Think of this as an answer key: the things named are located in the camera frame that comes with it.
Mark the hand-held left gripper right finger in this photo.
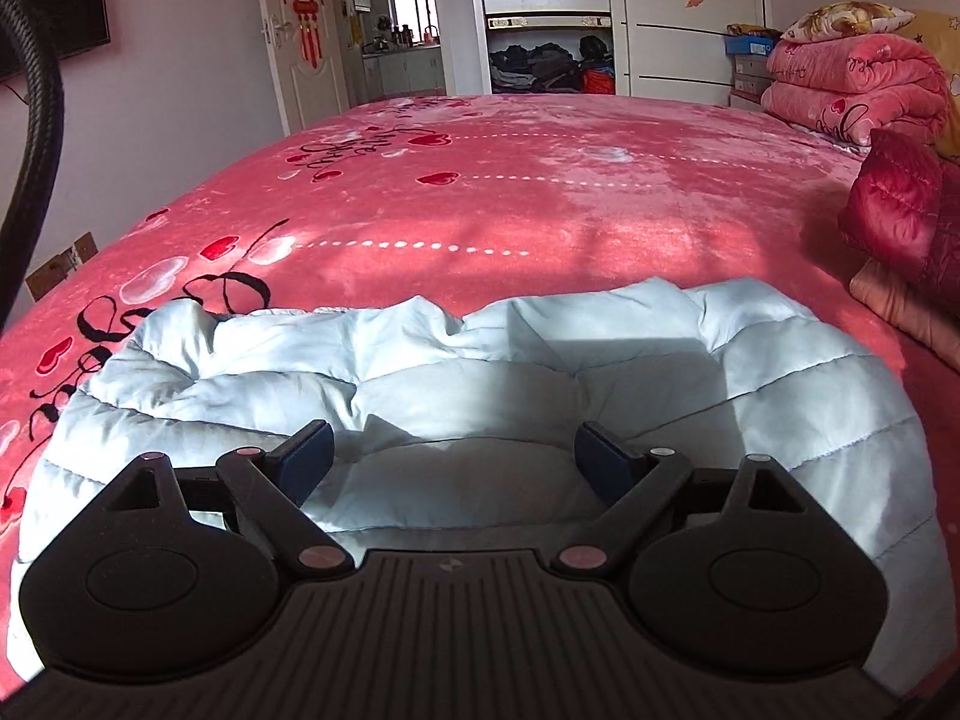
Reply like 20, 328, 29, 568
547, 421, 835, 580

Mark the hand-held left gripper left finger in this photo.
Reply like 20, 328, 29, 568
64, 419, 357, 581

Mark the light blue down jacket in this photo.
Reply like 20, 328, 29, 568
7, 277, 958, 700

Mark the pile of dark clothes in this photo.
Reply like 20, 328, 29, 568
487, 35, 618, 95

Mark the pink heart print bed blanket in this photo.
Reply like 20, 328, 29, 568
0, 94, 960, 695

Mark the brown cardboard piece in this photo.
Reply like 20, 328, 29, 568
24, 232, 101, 303

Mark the pink quilted folded cloth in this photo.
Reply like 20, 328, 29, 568
848, 258, 960, 370

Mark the white door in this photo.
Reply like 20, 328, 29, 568
253, 0, 351, 137

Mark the dark red quilted blanket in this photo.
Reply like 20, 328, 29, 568
838, 127, 960, 287

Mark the kitchen cabinet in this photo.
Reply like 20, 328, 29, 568
348, 0, 444, 103

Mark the stack of storage boxes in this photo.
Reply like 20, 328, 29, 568
730, 54, 774, 110

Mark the blue shoe box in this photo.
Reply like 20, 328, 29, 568
723, 22, 785, 59

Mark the white wardrobe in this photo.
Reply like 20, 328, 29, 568
438, 0, 775, 104

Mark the folded pink fleece blanket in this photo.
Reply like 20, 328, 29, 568
760, 34, 950, 148

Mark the floral pillow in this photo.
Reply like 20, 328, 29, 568
779, 1, 917, 43

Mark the black flexible hose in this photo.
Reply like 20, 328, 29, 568
0, 0, 65, 332

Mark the black wall television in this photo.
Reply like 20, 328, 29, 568
0, 0, 113, 81

